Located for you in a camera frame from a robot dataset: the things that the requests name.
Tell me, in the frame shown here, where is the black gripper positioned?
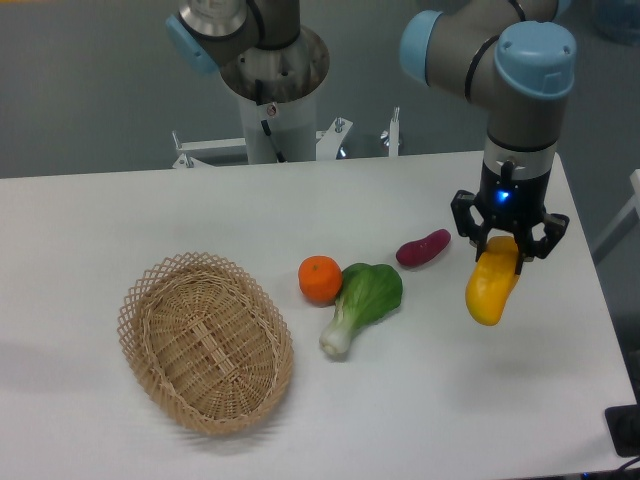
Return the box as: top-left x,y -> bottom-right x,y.
450,164 -> 570,275

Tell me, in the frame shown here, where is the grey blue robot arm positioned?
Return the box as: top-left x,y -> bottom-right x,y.
165,1 -> 577,263

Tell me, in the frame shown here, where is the purple sweet potato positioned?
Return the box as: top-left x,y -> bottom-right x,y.
395,229 -> 451,268

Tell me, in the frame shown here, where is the white furniture leg right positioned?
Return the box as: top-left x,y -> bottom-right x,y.
591,169 -> 639,265

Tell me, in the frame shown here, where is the green bok choy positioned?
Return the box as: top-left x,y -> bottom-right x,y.
319,263 -> 404,357

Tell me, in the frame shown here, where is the orange tangerine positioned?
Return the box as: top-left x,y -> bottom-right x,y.
298,255 -> 343,304

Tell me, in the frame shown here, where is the black box at edge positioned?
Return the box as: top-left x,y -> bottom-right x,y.
604,404 -> 639,457

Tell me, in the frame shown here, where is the woven wicker basket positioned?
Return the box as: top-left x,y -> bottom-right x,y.
117,252 -> 294,435

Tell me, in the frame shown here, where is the white pedestal base frame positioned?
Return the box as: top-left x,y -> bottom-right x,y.
172,106 -> 404,169

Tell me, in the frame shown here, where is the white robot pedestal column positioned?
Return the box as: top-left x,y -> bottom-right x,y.
237,95 -> 317,165

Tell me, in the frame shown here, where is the black cable on pedestal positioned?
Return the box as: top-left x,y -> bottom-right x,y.
255,79 -> 288,164

